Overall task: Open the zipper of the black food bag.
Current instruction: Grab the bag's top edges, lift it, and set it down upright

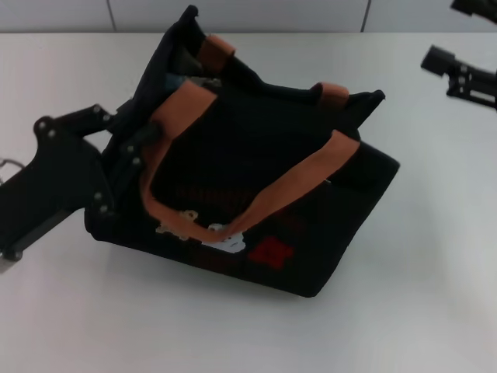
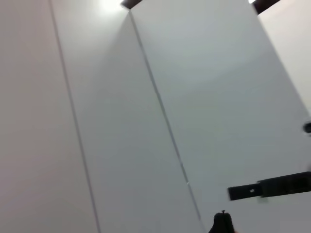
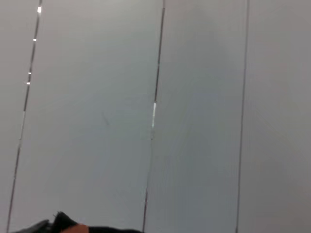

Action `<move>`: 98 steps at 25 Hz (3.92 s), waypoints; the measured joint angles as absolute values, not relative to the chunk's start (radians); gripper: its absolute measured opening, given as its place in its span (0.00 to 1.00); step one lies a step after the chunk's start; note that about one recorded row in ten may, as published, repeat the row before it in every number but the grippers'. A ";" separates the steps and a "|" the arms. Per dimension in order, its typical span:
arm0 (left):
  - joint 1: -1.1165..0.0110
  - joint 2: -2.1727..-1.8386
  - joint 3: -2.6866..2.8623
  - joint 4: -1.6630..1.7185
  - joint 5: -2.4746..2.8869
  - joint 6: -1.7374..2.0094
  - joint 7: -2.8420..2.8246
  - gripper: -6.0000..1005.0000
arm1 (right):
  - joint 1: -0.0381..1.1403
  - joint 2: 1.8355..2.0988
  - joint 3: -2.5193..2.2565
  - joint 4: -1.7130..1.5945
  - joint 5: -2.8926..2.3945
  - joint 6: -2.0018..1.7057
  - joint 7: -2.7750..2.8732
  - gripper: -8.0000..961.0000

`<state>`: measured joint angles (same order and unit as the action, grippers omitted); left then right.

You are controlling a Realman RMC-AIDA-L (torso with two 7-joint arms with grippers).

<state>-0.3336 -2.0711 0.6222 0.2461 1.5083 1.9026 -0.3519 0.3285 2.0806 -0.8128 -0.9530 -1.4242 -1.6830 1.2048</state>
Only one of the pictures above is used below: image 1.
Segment left gripper cable with connector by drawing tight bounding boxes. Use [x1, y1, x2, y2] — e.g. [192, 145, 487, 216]
[0, 156, 25, 173]

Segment blue fluffy cloth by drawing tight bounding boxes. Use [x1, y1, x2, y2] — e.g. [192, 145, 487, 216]
[165, 73, 191, 92]

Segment black food bag orange handles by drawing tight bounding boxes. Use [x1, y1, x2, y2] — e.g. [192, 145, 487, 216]
[84, 4, 401, 300]

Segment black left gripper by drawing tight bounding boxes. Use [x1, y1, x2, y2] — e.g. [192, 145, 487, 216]
[0, 101, 162, 261]

